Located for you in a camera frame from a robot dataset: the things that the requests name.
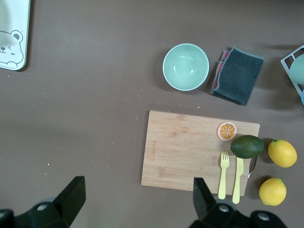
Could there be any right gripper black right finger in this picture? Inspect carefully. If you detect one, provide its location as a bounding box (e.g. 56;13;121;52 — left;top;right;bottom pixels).
191;177;252;228

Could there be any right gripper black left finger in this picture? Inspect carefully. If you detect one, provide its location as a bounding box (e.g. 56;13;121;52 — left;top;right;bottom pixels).
13;175;86;228

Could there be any yellow plastic fork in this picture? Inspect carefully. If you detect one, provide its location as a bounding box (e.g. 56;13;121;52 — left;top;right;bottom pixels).
218;151;230;200

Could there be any yellow plastic knife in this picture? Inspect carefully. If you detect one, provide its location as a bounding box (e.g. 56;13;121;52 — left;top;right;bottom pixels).
232;156;245;205

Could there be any wooden cutting board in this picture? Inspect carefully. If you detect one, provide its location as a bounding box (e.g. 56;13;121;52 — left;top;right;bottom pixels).
141;110;261;197

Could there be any yellow lemon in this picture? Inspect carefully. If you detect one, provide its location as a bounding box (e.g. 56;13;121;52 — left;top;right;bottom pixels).
267;139;298;168
258;177;287;206

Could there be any green avocado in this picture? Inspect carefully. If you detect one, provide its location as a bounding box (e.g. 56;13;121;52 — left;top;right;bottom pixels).
230;134;265;159

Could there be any orange fruit slice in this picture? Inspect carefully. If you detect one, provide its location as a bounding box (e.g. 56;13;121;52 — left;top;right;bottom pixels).
216;121;238;142

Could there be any dark grey folded cloth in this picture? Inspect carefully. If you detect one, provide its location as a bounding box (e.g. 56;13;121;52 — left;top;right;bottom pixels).
210;46;265;106

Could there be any pale green bowl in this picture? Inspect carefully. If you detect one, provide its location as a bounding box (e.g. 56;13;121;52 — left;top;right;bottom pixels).
162;43;210;92

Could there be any cream bear print tray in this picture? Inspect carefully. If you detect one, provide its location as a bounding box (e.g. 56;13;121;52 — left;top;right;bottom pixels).
0;0;31;71

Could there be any white wire rack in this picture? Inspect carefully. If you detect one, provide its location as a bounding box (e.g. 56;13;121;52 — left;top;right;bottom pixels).
280;44;304;100

